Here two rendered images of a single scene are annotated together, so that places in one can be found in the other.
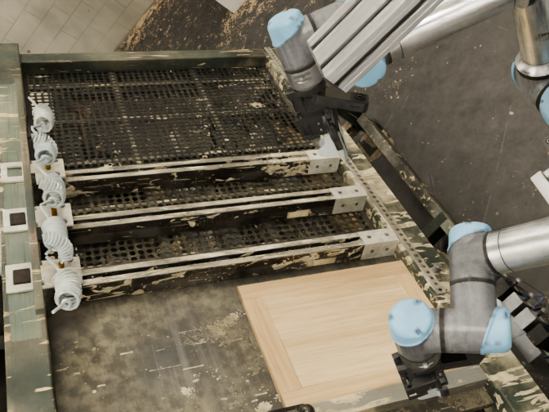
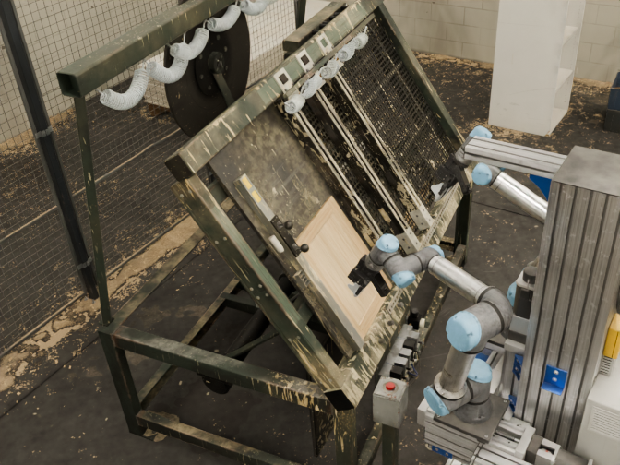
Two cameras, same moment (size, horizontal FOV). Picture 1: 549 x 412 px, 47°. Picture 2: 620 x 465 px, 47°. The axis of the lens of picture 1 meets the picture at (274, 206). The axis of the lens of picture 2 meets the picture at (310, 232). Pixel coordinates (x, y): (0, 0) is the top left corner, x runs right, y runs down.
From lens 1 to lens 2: 1.61 m
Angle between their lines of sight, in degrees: 4
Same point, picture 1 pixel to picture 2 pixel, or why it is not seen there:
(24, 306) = (272, 88)
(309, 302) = (344, 238)
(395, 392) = (328, 298)
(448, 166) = not seen: hidden behind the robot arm
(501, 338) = (402, 278)
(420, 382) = (359, 274)
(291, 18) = (485, 134)
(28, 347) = (258, 101)
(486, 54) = not seen: hidden behind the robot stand
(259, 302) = (330, 210)
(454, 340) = (391, 262)
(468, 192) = not seen: hidden behind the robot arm
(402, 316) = (388, 238)
